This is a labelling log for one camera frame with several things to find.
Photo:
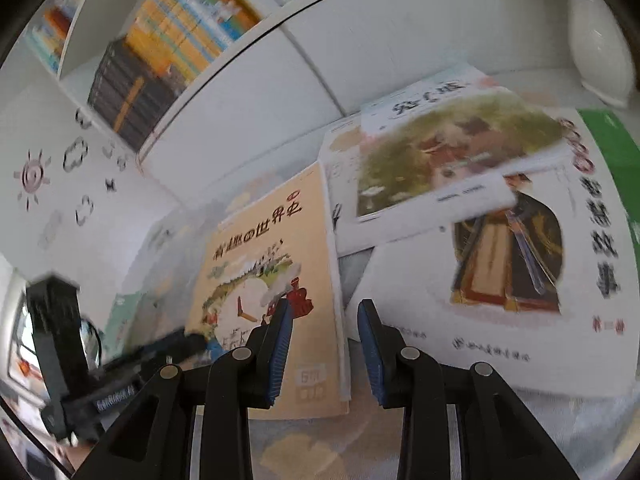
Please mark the small black cloud sticker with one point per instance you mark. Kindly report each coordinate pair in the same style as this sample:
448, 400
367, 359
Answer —
66, 160
78, 215

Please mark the white ceramic vase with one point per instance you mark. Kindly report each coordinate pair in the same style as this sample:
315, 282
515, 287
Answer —
600, 45

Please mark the painting cover book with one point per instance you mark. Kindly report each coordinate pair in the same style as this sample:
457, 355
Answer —
450, 160

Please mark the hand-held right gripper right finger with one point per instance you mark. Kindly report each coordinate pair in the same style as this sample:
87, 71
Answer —
370, 350

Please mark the red sun wall sticker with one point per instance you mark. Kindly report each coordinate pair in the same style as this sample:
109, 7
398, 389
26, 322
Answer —
32, 178

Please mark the black bird wall sticker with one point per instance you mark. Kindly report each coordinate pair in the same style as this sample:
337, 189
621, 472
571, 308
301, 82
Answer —
111, 186

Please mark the beige illustrated book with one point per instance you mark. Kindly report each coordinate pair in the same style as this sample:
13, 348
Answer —
250, 260

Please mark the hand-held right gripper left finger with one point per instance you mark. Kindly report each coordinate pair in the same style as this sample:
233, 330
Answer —
280, 345

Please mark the row of thin shelf books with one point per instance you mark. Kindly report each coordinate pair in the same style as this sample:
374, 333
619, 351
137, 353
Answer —
55, 35

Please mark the white robed man book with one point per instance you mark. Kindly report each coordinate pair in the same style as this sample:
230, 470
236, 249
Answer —
500, 270

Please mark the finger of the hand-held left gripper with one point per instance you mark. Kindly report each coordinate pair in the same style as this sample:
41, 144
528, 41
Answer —
165, 347

